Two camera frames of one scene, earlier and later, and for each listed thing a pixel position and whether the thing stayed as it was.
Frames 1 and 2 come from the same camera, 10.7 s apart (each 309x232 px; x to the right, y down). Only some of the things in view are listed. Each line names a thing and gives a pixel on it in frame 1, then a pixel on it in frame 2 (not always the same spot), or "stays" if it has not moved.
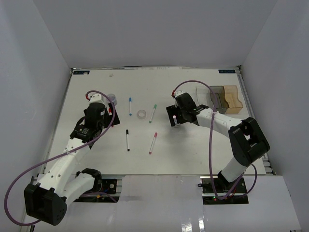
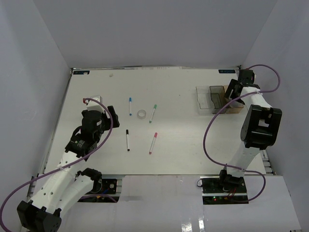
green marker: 155,107 stays
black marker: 127,135 stays
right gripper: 172,111 to 232,87
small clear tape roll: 141,114 stays
